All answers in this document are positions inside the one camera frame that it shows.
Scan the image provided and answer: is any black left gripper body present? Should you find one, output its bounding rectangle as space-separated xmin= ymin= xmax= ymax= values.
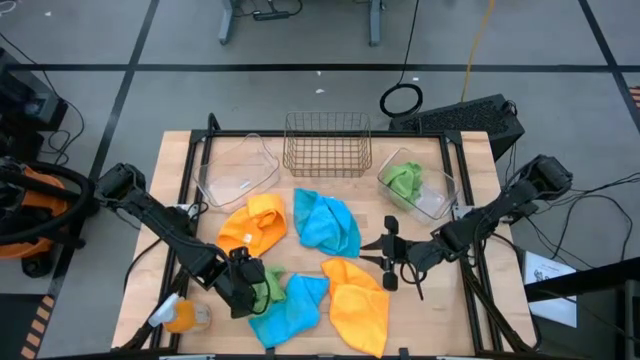
xmin=222 ymin=246 xmax=269 ymax=304

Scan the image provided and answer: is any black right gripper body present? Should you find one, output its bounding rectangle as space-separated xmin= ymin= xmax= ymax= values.
xmin=382 ymin=215 xmax=444 ymax=292

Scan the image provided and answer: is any green microfiber towel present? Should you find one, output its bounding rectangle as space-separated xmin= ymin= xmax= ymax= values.
xmin=252 ymin=266 xmax=288 ymax=315
xmin=382 ymin=161 xmax=425 ymax=209

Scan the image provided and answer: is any blue microfiber towel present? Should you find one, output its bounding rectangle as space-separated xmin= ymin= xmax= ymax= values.
xmin=292 ymin=187 xmax=362 ymax=259
xmin=248 ymin=273 xmax=331 ymax=350

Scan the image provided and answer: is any orange microfiber towel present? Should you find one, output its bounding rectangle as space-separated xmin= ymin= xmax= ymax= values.
xmin=216 ymin=193 xmax=289 ymax=259
xmin=320 ymin=257 xmax=391 ymax=359

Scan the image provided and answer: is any clear plastic bin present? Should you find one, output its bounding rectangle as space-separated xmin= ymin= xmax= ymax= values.
xmin=376 ymin=146 xmax=460 ymax=224
xmin=193 ymin=132 xmax=281 ymax=214

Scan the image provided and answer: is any orange spray bottle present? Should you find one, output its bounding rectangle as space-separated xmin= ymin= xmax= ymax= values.
xmin=148 ymin=293 xmax=213 ymax=335

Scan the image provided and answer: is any white printed paper sheet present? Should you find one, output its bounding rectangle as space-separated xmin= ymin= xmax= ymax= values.
xmin=522 ymin=249 xmax=579 ymax=329

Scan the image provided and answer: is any black perforated computer case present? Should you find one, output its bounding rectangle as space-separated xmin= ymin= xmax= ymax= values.
xmin=388 ymin=93 xmax=526 ymax=162

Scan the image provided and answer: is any black shelf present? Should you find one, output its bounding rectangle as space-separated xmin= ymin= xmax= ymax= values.
xmin=523 ymin=256 xmax=640 ymax=360

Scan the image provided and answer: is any grey desk leg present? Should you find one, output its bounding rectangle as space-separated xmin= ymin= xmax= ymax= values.
xmin=368 ymin=0 xmax=384 ymax=48
xmin=218 ymin=0 xmax=237 ymax=47

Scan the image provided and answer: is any orange and black vacuum cleaner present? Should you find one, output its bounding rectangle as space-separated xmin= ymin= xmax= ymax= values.
xmin=0 ymin=156 xmax=101 ymax=279

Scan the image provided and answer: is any black power strip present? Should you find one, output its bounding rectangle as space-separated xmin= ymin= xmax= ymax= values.
xmin=252 ymin=9 xmax=292 ymax=23

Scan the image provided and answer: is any black equipment box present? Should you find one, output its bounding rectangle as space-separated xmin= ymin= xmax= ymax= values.
xmin=0 ymin=47 xmax=69 ymax=162

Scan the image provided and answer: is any copper wire basket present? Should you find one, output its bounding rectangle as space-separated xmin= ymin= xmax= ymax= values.
xmin=282 ymin=110 xmax=374 ymax=180

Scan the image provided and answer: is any black cable with coil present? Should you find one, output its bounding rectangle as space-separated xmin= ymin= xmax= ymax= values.
xmin=378 ymin=0 xmax=425 ymax=120

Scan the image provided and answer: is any black metal table frame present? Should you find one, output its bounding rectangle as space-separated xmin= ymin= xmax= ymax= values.
xmin=119 ymin=112 xmax=542 ymax=354

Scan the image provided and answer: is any yellow cable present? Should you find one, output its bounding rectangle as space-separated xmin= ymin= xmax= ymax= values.
xmin=459 ymin=0 xmax=497 ymax=103

